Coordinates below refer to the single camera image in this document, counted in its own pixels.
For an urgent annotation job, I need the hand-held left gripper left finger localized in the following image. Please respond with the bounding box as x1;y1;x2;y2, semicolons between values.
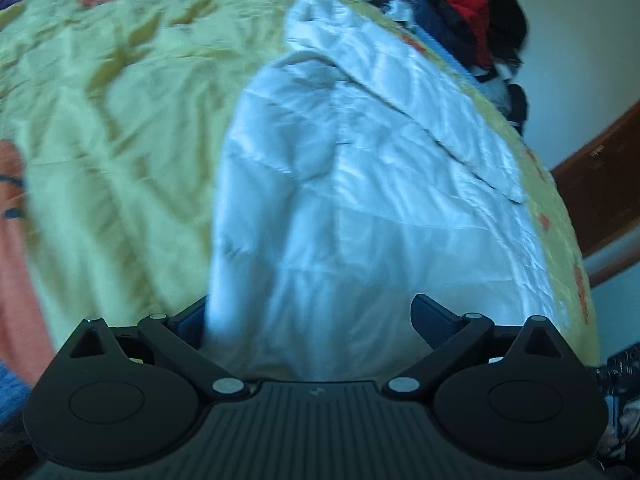
67;296;251;403

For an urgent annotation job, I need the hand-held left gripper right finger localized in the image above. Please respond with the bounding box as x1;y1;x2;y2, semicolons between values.
382;294;576;403

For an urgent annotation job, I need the white puffer jacket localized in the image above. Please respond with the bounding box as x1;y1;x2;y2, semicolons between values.
202;0;563;386

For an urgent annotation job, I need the blue patterned sheet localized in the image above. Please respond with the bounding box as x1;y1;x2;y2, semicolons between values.
0;360;36;413

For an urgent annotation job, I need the yellow printed blanket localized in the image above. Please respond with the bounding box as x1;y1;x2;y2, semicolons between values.
0;0;601;391

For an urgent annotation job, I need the brown wooden door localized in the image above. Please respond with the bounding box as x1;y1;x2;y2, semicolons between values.
550;110;640;258

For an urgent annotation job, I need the black backpack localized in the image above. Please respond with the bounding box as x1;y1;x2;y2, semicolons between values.
505;82;530;136

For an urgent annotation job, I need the grey bag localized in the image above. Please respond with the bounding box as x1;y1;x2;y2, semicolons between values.
480;77;511;111

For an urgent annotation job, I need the navy jacket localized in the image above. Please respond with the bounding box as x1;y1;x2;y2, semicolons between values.
412;0;481;68

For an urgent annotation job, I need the white plastic bag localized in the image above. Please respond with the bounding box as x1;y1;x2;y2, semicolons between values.
372;0;416;23

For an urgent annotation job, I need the red jacket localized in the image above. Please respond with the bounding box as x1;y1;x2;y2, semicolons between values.
411;0;493;68

